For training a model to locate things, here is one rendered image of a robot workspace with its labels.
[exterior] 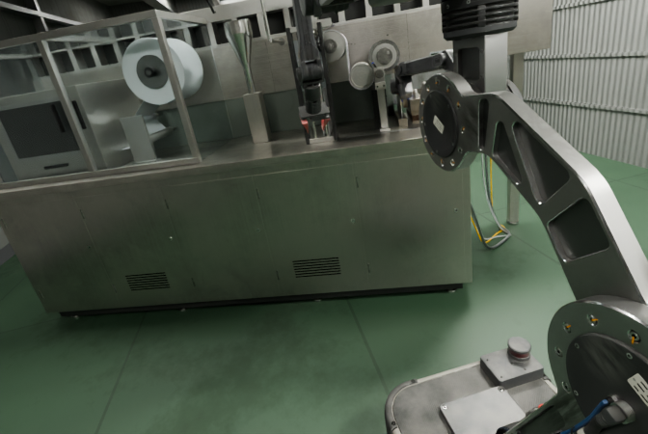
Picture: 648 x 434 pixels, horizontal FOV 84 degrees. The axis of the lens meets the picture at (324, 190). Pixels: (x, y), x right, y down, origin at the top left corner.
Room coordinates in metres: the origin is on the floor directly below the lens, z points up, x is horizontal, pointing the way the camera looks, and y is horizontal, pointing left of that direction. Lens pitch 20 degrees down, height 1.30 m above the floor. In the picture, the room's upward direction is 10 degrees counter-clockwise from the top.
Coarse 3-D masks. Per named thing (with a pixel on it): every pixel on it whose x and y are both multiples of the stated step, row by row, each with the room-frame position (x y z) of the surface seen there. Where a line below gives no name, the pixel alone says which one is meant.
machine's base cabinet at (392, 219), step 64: (64, 192) 1.86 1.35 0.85; (128, 192) 1.80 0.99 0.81; (192, 192) 1.74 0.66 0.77; (256, 192) 1.70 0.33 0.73; (320, 192) 1.64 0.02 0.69; (384, 192) 1.59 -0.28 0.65; (448, 192) 1.55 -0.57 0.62; (64, 256) 1.88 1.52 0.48; (128, 256) 1.82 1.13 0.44; (192, 256) 1.76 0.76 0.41; (256, 256) 1.71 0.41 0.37; (320, 256) 1.65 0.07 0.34; (384, 256) 1.60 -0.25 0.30; (448, 256) 1.55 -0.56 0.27
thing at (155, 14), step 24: (96, 24) 1.82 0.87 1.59; (120, 24) 1.81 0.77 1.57; (0, 48) 1.91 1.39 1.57; (168, 48) 1.79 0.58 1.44; (48, 72) 1.87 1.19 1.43; (168, 72) 1.78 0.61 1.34; (72, 120) 1.86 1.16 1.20; (192, 144) 1.77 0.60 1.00; (120, 168) 1.84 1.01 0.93; (144, 168) 1.82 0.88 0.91
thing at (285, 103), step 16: (272, 96) 2.28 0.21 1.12; (288, 96) 2.26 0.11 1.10; (304, 96) 2.25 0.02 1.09; (336, 96) 2.22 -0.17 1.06; (352, 96) 2.20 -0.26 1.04; (368, 96) 2.19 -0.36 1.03; (240, 112) 2.31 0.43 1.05; (272, 112) 2.28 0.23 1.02; (288, 112) 2.26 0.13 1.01; (336, 112) 2.22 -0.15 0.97; (352, 112) 2.20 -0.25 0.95; (368, 112) 2.19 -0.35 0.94; (240, 128) 2.32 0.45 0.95; (272, 128) 2.28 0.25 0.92; (288, 128) 2.27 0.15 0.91
